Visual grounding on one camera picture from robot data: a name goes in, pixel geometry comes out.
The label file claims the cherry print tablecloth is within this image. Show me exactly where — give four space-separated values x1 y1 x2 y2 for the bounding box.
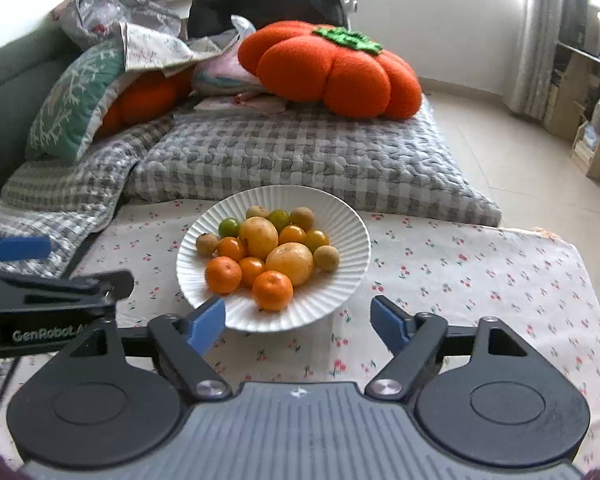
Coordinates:
0 199 600 480

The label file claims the plain orange cushion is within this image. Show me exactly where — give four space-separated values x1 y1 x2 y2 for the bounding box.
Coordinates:
97 67 196 138

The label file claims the pink white plastic bag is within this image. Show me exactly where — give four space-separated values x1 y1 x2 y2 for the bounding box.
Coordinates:
190 15 266 96

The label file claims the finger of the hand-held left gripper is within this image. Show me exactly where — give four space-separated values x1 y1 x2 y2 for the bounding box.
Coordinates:
0 270 135 317
0 235 52 262

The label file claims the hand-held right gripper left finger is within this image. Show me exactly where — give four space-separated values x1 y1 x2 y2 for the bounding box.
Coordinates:
67 297 232 402

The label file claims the grey-green sofa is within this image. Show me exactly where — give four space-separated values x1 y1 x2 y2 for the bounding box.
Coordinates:
0 25 81 206

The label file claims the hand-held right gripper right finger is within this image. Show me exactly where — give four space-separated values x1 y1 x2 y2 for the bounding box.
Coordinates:
365 295 528 402

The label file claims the white floral cloth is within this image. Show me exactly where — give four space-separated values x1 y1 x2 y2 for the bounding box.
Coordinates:
120 22 238 76

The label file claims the flat stack of magazines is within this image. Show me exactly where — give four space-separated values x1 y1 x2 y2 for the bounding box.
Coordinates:
192 92 288 113

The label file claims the grey floral bag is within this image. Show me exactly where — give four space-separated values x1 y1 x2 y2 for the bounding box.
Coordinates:
55 0 183 53

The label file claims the orange pumpkin cushion green stem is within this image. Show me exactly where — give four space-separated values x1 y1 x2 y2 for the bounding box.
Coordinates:
237 21 423 120

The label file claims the grey curtain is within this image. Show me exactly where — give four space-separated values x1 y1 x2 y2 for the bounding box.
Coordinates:
505 0 588 118

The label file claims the large yellow orange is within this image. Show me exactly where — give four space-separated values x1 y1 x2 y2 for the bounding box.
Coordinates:
265 242 314 286
239 216 279 259

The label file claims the white ribbed plate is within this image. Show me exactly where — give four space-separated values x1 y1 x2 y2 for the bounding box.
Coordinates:
176 185 372 333

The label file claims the thick grey checkered quilt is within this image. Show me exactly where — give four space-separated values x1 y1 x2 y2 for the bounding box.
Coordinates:
122 95 502 227

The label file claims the orange mandarin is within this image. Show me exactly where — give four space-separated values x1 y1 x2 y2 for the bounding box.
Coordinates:
252 270 294 312
205 256 243 295

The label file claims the green patterned pillow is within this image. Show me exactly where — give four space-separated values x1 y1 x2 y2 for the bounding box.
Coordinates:
25 40 128 161

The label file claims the oval orange cherry tomato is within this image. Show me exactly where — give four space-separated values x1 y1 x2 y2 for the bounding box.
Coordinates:
278 224 307 247

